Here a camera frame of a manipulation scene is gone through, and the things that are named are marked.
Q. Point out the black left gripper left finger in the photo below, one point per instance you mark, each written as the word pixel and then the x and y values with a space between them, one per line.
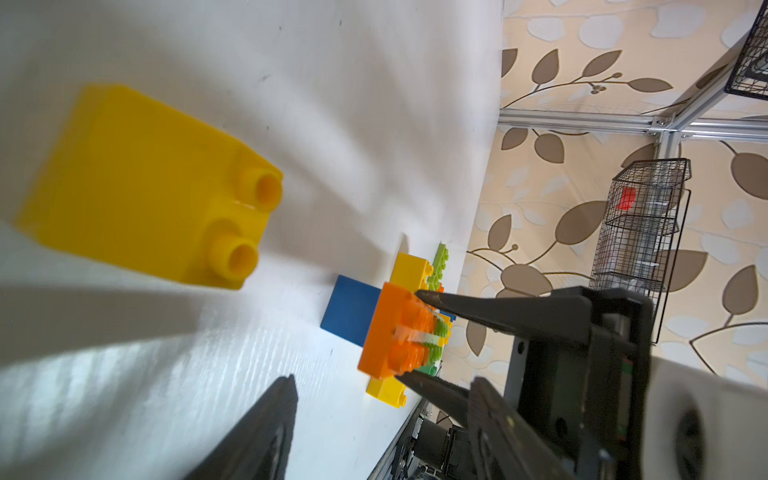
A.
pixel 258 446

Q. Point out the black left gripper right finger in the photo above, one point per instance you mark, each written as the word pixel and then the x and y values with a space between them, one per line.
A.
pixel 503 444

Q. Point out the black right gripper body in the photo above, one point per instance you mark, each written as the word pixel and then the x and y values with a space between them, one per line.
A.
pixel 587 401

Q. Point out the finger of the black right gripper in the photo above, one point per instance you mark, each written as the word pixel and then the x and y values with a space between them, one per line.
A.
pixel 450 398
pixel 564 316

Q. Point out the lime green lego brick long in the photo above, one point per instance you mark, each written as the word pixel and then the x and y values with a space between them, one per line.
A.
pixel 433 283

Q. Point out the orange lego brick long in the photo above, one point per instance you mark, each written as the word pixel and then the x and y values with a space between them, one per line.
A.
pixel 382 355

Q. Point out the blue lego brick base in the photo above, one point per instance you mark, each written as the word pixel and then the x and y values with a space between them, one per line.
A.
pixel 351 309

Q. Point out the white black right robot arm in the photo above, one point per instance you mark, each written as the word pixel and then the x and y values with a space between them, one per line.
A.
pixel 432 450

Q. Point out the yellow lego brick centre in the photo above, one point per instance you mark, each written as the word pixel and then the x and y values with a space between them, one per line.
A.
pixel 389 390

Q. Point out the yellow lego brick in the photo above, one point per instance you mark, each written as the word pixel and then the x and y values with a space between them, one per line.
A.
pixel 411 272
pixel 135 183
pixel 389 390

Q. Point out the yellow lego brick upper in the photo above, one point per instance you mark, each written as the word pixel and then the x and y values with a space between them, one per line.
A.
pixel 411 272

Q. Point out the yellow lego brick left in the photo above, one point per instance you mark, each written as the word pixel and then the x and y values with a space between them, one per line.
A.
pixel 135 183

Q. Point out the black wire basket right wall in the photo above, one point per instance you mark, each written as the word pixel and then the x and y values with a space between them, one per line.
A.
pixel 637 249

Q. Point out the black wire basket wall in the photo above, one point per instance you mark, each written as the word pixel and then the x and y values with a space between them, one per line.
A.
pixel 637 249
pixel 749 75

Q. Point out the aluminium frame corner post right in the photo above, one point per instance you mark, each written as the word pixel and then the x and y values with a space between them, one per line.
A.
pixel 688 121

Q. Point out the aluminium frame back crossbar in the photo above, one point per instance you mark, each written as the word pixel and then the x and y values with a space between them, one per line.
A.
pixel 594 122

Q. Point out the black wire basket back wall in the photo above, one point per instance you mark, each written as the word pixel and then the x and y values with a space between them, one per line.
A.
pixel 749 75

